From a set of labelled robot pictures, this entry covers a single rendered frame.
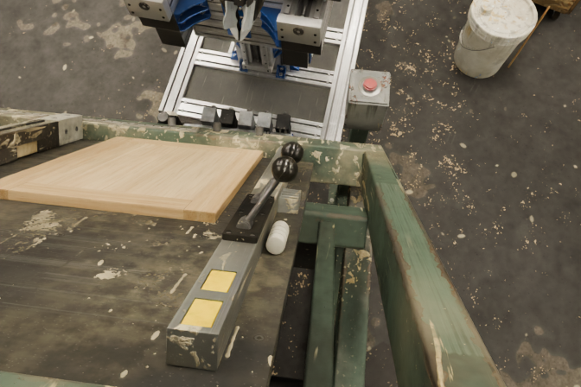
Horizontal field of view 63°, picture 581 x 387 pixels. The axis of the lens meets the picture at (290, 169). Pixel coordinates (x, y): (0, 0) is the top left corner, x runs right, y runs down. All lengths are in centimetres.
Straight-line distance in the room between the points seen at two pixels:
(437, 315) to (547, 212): 200
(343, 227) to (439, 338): 60
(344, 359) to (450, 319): 84
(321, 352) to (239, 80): 182
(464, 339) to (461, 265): 179
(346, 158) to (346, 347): 51
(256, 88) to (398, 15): 98
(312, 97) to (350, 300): 115
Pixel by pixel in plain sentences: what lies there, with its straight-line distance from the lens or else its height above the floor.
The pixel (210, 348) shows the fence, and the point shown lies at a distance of 48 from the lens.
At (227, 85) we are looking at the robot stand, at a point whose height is 21.
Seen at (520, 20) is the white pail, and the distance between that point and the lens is 251.
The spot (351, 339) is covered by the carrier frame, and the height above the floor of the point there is 79.
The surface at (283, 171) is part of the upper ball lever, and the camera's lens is 65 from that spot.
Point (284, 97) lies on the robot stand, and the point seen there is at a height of 21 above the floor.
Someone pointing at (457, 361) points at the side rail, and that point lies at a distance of 47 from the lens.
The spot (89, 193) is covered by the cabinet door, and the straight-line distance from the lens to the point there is 95.
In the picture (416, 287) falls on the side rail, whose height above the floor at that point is 158.
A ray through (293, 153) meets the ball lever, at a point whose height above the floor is 144.
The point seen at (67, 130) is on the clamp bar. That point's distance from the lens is 147.
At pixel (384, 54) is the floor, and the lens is 267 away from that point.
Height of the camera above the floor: 214
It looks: 68 degrees down
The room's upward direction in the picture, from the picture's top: 4 degrees counter-clockwise
